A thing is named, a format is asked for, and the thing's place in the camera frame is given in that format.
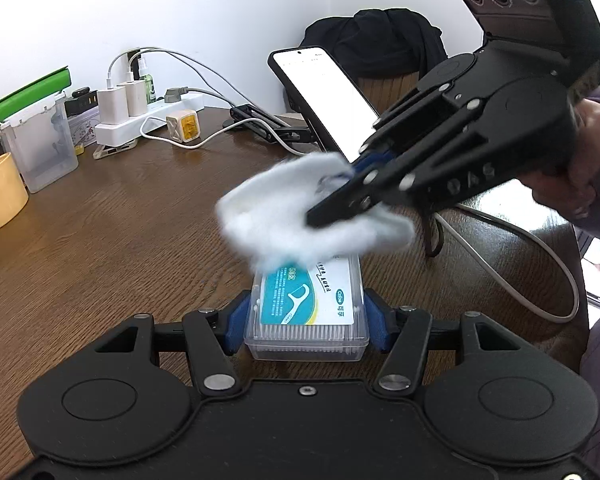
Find black charger block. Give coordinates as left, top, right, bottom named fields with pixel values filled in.
left=63, top=87, right=100, bottom=116

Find black smartphone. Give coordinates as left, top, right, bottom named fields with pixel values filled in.
left=267, top=46, right=381, bottom=162

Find black phone stand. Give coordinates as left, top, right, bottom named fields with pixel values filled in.
left=222, top=102, right=331, bottom=154

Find clear plastic floss pick box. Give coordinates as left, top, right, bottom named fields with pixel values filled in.
left=243, top=255, right=371, bottom=363

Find patterned box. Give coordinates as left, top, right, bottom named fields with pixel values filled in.
left=67, top=110, right=101, bottom=151

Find thin white charging cable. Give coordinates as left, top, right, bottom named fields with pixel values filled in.
left=106, top=47, right=308, bottom=157

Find black cable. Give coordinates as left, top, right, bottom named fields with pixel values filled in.
left=422, top=209, right=444, bottom=259

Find white charger plug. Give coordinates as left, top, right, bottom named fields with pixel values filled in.
left=116, top=80, right=147, bottom=119
left=96, top=87, right=129, bottom=126

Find white cleaning cloth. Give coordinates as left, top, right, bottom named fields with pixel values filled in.
left=215, top=152, right=417, bottom=269

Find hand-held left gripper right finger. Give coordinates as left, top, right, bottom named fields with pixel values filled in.
left=364, top=290, right=531, bottom=396

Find white power strip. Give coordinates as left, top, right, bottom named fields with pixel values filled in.
left=94, top=92, right=206, bottom=147

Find green lid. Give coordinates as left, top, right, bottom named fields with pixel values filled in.
left=0, top=66, right=73, bottom=131

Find yellow white cube adapter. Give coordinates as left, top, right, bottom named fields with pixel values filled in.
left=166, top=109, right=202, bottom=144

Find black jacket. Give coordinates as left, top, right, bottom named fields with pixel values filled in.
left=299, top=8, right=449, bottom=79

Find yellow cup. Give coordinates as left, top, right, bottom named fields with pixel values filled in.
left=0, top=152, right=30, bottom=234

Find thick white cable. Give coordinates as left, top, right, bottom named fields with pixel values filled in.
left=439, top=204, right=581, bottom=324

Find clear plastic storage container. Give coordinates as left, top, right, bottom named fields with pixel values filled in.
left=0, top=92, right=80, bottom=195

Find person's right hand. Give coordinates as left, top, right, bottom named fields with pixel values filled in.
left=532, top=99, right=600, bottom=222

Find green spray bottle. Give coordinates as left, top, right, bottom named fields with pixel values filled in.
left=139, top=57, right=157, bottom=104

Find flat white power bank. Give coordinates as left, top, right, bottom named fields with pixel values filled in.
left=92, top=140, right=139, bottom=161

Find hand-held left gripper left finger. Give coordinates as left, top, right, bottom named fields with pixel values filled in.
left=94, top=291, right=252, bottom=397

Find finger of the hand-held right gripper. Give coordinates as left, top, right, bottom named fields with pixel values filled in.
left=305, top=109, right=502, bottom=229
left=349, top=84, right=482, bottom=174

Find wooden chair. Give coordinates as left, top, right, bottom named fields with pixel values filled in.
left=355, top=72, right=422, bottom=117

